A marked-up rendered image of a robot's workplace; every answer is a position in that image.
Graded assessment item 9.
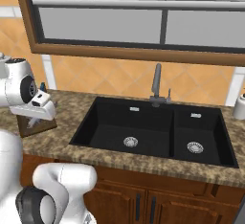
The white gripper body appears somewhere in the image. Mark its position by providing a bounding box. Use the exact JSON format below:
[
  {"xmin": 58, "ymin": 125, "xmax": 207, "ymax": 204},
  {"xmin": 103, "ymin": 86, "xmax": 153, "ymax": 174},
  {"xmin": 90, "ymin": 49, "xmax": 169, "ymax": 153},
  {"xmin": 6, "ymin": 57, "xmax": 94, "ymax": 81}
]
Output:
[{"xmin": 9, "ymin": 98, "xmax": 57, "ymax": 123}]

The brown wooden cutting board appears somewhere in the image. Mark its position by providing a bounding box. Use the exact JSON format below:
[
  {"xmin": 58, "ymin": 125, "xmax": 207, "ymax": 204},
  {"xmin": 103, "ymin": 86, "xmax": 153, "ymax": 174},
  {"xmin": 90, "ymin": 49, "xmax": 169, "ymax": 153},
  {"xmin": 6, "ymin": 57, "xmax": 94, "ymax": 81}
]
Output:
[{"xmin": 16, "ymin": 114, "xmax": 58, "ymax": 139}]

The brown wooden cupboard door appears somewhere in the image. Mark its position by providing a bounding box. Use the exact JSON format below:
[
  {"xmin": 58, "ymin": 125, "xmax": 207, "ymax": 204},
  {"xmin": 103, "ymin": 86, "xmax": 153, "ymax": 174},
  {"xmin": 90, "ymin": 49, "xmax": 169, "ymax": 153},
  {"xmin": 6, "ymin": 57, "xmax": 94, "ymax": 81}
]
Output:
[
  {"xmin": 83, "ymin": 183, "xmax": 148, "ymax": 224},
  {"xmin": 146, "ymin": 190, "xmax": 239, "ymax": 224}
]

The black double sink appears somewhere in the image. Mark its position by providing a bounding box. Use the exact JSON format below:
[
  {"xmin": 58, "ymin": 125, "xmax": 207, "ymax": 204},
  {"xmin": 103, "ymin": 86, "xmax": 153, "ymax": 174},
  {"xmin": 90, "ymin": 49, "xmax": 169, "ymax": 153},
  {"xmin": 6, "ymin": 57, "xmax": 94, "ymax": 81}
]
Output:
[{"xmin": 69, "ymin": 96, "xmax": 240, "ymax": 169}]

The grey sink tap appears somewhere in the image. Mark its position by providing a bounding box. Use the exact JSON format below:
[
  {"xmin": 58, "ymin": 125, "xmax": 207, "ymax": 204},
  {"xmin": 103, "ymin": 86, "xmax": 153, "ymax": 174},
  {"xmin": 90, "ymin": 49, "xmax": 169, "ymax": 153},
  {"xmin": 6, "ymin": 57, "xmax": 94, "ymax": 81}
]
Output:
[{"xmin": 148, "ymin": 62, "xmax": 173, "ymax": 108}]

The wooden framed window with blinds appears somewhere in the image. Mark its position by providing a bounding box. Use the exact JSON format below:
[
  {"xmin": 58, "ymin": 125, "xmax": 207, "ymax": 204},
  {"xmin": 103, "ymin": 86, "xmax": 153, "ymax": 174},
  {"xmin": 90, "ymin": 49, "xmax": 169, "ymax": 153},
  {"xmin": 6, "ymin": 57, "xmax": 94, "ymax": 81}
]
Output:
[{"xmin": 12, "ymin": 0, "xmax": 245, "ymax": 67}]

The brown wooden panel under sink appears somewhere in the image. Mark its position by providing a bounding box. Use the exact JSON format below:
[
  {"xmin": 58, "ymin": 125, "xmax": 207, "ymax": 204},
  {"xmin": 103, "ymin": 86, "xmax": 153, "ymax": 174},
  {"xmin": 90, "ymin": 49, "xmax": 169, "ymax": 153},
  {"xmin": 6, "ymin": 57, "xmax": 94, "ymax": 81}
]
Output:
[{"xmin": 95, "ymin": 166, "xmax": 245, "ymax": 207}]

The blue handled tool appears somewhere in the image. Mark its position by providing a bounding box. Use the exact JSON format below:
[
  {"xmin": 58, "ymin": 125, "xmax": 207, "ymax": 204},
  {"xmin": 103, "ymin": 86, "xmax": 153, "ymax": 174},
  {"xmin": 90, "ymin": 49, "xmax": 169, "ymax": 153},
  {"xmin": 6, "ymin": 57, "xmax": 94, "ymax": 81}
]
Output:
[{"xmin": 38, "ymin": 81, "xmax": 48, "ymax": 94}]

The black cupboard door handle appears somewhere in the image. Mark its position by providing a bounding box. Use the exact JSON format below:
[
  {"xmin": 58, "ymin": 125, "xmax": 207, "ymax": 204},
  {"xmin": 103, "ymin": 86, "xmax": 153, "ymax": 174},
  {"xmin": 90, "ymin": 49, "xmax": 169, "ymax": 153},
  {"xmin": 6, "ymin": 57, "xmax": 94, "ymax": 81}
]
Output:
[
  {"xmin": 135, "ymin": 193, "xmax": 142, "ymax": 222},
  {"xmin": 149, "ymin": 196, "xmax": 157, "ymax": 224}
]

